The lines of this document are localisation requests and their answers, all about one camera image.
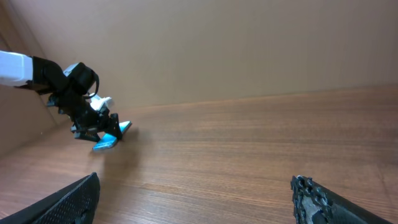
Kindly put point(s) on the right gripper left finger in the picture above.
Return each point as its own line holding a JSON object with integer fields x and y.
{"x": 73, "y": 204}

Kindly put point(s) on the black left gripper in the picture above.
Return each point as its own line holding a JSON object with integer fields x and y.
{"x": 86, "y": 122}

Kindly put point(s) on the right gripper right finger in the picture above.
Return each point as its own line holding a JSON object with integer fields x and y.
{"x": 313, "y": 203}

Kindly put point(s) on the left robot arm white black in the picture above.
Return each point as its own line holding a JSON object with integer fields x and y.
{"x": 33, "y": 73}

